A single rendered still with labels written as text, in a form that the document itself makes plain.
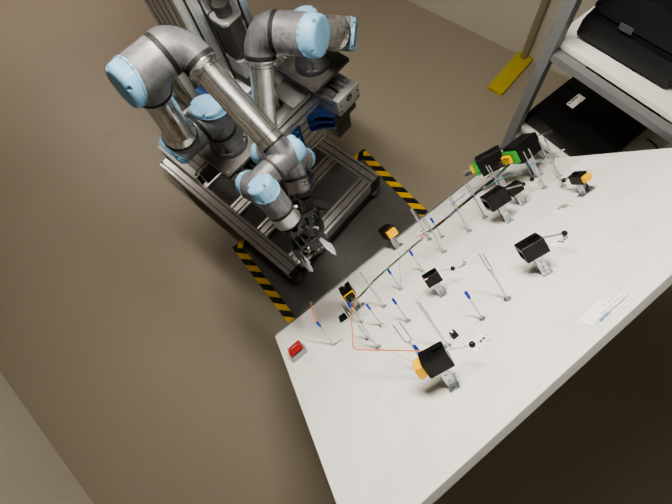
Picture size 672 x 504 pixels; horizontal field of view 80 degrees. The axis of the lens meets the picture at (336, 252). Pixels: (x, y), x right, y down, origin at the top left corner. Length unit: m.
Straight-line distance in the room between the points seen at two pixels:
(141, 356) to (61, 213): 1.34
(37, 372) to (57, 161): 1.63
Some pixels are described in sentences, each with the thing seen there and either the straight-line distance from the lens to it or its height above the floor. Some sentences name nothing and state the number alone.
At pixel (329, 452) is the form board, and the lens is 0.98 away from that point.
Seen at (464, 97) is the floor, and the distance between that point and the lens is 3.28.
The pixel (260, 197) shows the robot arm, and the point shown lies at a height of 1.59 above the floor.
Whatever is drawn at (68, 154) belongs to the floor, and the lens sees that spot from 3.93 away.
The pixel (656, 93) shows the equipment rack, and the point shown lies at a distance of 1.49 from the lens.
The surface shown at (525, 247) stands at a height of 1.56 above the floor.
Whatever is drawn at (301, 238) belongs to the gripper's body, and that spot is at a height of 1.46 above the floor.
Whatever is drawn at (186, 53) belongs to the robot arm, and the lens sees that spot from 1.17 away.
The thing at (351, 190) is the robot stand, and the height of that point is 0.23.
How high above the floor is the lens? 2.45
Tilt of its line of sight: 68 degrees down
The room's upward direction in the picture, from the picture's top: 19 degrees counter-clockwise
